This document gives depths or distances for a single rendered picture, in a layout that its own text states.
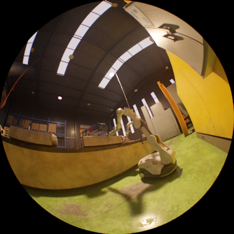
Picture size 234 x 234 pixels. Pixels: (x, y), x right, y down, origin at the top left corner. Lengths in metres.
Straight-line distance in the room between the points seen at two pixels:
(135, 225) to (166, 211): 0.26
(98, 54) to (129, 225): 9.98
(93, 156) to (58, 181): 0.79
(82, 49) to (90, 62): 2.00
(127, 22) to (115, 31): 1.64
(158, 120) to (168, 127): 1.26
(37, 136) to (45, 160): 0.37
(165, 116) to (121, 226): 7.06
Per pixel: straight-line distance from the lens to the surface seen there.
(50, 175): 1.35
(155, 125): 7.24
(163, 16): 0.72
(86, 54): 9.32
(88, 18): 9.17
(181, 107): 8.64
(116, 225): 0.80
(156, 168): 1.15
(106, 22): 8.96
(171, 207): 0.84
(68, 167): 1.30
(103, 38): 9.15
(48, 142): 1.31
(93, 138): 1.45
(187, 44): 0.72
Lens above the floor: 0.69
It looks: 24 degrees up
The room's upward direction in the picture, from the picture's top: 13 degrees counter-clockwise
